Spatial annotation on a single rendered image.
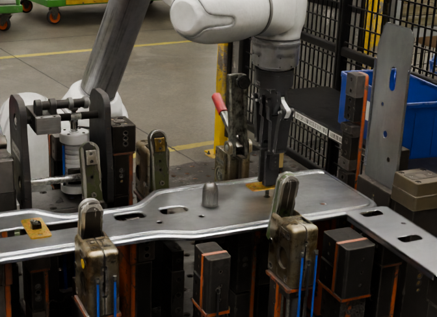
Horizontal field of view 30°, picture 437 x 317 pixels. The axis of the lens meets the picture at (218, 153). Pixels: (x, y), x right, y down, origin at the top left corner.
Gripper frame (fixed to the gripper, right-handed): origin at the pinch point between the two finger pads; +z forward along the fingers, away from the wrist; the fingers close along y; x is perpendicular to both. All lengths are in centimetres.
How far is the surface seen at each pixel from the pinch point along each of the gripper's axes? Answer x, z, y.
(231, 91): -1.6, -11.8, -14.8
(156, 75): 158, 107, -485
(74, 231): -40.5, 6.4, 3.4
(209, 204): -13.4, 5.8, 1.3
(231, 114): -1.7, -6.9, -14.1
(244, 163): 1.3, 4.0, -13.1
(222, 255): -18.8, 7.5, 19.3
